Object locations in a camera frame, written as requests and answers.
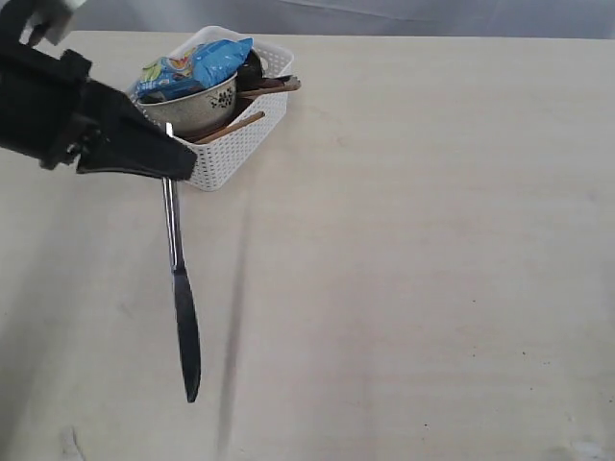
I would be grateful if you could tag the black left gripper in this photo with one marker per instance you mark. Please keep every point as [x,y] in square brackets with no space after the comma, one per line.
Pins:
[53,113]

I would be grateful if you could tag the floral ceramic bowl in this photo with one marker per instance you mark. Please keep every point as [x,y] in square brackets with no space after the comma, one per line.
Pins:
[199,112]

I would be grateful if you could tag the blue snack chip bag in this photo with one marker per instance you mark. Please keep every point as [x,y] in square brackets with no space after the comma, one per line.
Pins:
[200,68]

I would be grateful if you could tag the stainless steel table knife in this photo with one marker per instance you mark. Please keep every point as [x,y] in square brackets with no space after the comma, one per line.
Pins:
[185,312]

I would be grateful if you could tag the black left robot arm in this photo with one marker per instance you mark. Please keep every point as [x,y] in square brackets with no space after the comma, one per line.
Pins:
[7,19]

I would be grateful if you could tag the white woven plastic basket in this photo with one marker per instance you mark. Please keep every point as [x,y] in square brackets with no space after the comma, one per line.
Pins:
[218,160]

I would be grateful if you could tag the brown wooden chopstick front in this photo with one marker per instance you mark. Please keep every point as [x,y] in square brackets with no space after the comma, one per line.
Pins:
[230,129]

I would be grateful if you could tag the brown wooden chopstick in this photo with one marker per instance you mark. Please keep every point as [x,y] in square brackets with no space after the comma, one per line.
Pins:
[230,129]
[268,86]

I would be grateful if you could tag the shiny metal cup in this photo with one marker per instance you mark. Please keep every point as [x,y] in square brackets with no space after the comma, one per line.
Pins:
[250,74]

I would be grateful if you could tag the brown wooden chopstick rear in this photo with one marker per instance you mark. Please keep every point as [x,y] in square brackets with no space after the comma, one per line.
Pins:
[268,86]

